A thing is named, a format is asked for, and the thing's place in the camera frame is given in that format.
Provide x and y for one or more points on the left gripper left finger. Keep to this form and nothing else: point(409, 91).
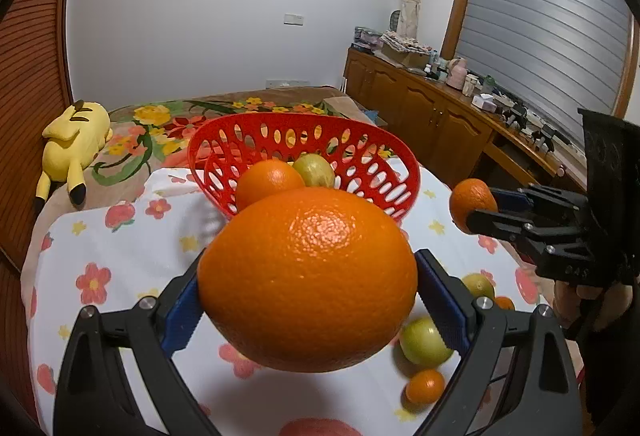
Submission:
point(94, 396)

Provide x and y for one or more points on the person's right hand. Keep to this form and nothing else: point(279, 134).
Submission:
point(597, 306)

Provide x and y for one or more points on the yellow Pikachu plush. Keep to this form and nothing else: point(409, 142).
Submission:
point(74, 139)

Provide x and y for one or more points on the white wall switch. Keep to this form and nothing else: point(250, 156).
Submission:
point(293, 20)

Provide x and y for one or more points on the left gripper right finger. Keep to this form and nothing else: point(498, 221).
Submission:
point(540, 394)

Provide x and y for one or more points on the large green pear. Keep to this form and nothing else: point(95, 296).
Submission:
point(315, 171)

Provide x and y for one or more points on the grey window blind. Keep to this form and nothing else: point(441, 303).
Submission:
point(558, 56)

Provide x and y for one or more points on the floral bed blanket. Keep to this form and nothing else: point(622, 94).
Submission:
point(150, 136)

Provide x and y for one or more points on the small tangerine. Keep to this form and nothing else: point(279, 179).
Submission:
point(468, 196)
point(426, 387)

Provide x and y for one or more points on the small tangerine hidden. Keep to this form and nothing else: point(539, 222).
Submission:
point(504, 302)

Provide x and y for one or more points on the pink kettle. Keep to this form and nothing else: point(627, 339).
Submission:
point(456, 73)

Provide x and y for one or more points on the cardboard box with cloth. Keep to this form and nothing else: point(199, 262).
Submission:
point(407, 51)

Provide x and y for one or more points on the light green apple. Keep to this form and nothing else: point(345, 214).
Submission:
point(422, 344)

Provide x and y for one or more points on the white fruit-print tablecloth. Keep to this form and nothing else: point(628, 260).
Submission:
point(111, 257)

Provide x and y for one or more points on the large orange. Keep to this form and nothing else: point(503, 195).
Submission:
point(310, 280)
point(264, 179)

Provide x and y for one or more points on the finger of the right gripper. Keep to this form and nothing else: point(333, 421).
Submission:
point(539, 200)
point(519, 232)

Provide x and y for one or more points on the yellow-green fruit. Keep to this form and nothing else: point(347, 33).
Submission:
point(479, 285)

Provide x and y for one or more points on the tissue box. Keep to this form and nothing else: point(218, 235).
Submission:
point(484, 102)

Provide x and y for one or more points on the wooden louvered wardrobe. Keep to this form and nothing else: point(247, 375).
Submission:
point(35, 89)

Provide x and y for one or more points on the wooden sideboard cabinet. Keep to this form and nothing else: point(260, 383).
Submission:
point(450, 137)

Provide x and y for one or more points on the red perforated plastic basket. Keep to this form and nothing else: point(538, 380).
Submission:
point(366, 160)

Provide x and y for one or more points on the large orange front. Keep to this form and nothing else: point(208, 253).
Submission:
point(310, 280)

